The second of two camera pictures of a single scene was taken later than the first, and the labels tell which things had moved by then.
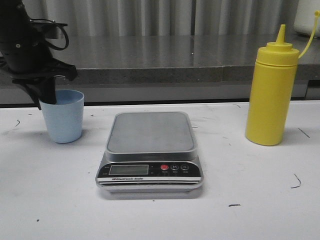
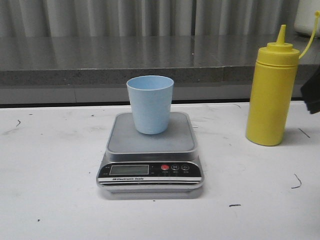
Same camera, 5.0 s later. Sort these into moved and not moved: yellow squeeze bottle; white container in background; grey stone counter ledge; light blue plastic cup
Moved: light blue plastic cup
Not moved: white container in background; grey stone counter ledge; yellow squeeze bottle
